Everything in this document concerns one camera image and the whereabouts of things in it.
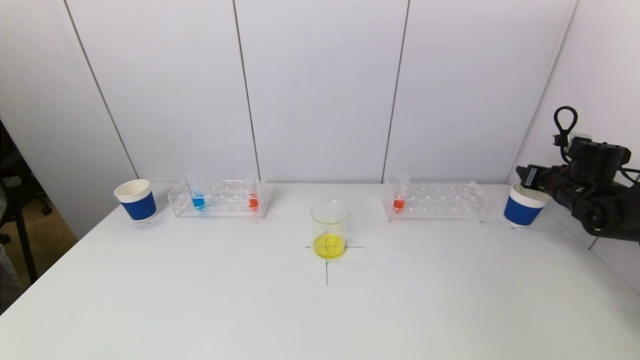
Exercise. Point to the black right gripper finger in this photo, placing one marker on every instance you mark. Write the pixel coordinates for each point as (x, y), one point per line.
(521, 176)

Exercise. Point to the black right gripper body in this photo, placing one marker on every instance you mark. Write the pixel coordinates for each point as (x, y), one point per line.
(530, 175)

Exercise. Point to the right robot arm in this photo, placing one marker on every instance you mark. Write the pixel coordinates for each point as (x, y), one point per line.
(615, 215)

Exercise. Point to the clear acrylic test tube rack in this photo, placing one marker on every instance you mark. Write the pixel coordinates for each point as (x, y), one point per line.
(435, 207)
(225, 207)

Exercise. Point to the red pigment test tube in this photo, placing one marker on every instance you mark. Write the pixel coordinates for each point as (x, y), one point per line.
(398, 204)
(253, 202)

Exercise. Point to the clear glass beaker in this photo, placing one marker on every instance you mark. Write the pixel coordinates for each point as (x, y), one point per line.
(330, 240)

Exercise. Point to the blue pigment test tube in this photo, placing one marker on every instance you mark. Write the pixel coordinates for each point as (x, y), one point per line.
(198, 202)

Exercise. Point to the blue white paper cup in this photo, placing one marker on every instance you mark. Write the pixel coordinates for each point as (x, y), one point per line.
(520, 212)
(140, 207)

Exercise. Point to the person in grey clothes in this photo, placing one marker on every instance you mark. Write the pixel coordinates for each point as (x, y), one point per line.
(9, 272)

